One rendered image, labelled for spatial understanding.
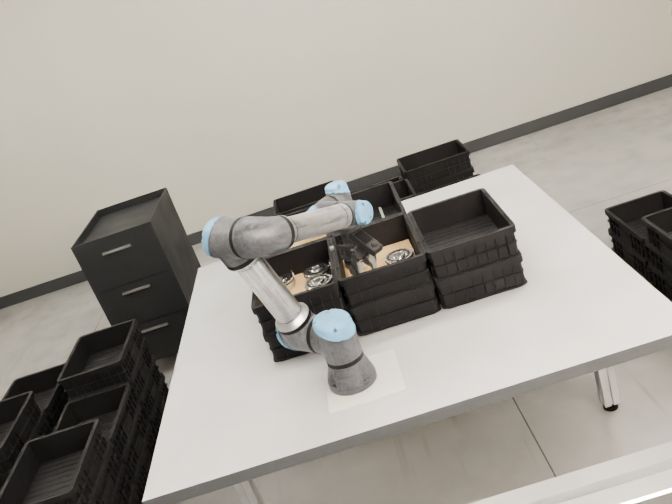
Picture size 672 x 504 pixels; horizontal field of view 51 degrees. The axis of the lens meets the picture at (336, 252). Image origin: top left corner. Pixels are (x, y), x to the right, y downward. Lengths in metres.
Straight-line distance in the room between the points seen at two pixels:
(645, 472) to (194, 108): 5.35
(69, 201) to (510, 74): 3.70
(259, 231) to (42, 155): 4.33
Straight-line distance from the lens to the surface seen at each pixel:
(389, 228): 2.63
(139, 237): 3.85
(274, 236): 1.84
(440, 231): 2.65
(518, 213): 2.95
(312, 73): 5.64
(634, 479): 0.53
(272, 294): 2.03
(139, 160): 5.88
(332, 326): 2.04
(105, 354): 3.59
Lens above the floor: 1.91
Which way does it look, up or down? 23 degrees down
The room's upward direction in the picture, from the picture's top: 19 degrees counter-clockwise
